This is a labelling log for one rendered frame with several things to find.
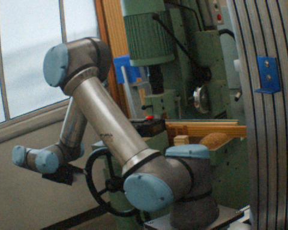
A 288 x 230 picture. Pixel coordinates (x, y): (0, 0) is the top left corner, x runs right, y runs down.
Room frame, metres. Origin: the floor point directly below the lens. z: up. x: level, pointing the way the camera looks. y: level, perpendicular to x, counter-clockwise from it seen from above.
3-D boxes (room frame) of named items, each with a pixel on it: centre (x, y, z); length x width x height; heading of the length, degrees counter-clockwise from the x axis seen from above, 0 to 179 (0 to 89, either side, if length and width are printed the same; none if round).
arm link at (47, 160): (1.63, 0.34, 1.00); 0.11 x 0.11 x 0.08; 48
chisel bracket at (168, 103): (2.16, -0.08, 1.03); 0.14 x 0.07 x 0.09; 140
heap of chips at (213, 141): (1.90, -0.24, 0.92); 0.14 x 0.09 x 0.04; 140
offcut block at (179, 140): (1.93, -0.12, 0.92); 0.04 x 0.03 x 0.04; 56
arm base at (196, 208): (1.39, -0.10, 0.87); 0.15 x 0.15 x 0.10
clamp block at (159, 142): (1.97, 0.02, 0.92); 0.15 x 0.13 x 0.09; 50
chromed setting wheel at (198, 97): (2.17, -0.25, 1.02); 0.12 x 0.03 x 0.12; 140
